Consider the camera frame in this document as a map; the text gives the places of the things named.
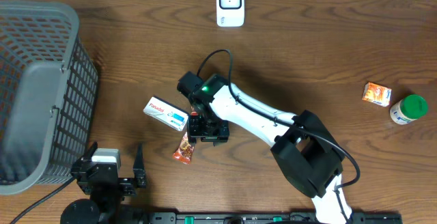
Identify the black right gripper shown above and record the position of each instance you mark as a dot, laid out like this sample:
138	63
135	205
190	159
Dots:
220	136

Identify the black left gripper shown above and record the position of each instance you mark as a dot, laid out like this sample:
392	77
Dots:
127	188

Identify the orange Top chocolate bar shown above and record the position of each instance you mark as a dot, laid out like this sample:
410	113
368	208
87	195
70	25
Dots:
185	151

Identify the white Panadol box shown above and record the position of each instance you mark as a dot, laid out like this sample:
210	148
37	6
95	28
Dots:
166	113

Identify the small orange snack box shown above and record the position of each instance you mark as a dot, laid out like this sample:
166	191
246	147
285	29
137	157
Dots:
377	94

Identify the green lid white jar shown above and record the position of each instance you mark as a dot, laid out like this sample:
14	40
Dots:
408	109

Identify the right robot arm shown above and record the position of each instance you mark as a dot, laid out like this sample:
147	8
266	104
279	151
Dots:
306	153

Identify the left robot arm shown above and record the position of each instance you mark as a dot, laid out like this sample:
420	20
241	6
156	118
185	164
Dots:
102	206

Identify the white barcode scanner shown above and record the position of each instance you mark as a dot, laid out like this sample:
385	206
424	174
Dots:
230	13

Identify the grey plastic mesh basket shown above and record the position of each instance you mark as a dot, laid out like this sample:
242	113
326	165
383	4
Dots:
48	94

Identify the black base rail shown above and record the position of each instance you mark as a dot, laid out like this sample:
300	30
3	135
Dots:
245	218

